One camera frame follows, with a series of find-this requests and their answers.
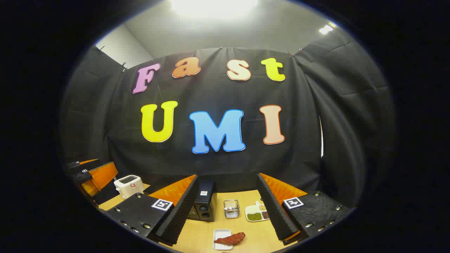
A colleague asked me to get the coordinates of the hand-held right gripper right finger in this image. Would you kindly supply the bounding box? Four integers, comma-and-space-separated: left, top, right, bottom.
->
256, 173, 352, 246

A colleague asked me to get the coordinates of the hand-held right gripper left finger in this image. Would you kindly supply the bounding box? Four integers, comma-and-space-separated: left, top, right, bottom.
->
105, 175, 199, 246

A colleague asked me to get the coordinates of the black electric oven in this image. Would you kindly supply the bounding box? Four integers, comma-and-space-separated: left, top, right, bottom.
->
186, 180, 218, 222

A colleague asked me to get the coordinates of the red meat piece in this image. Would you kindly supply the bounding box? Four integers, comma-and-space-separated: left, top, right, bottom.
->
214, 232, 246, 245

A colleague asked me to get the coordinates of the white divided plate of beans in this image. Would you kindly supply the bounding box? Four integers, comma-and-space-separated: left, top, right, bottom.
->
245, 201, 270, 222

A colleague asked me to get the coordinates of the white toaster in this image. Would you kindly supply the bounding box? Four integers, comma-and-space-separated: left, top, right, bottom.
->
114, 175, 144, 200

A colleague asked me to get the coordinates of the white rectangular plate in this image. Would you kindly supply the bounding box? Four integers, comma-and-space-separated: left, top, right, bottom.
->
213, 229, 232, 251

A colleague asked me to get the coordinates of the black backdrop cloth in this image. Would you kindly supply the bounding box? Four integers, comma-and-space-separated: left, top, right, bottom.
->
60, 26, 396, 209

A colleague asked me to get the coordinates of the large ceiling light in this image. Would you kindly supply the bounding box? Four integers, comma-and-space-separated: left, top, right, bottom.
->
171, 0, 259, 16

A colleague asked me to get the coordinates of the metal wire basket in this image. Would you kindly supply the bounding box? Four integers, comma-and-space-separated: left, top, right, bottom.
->
224, 200, 240, 219

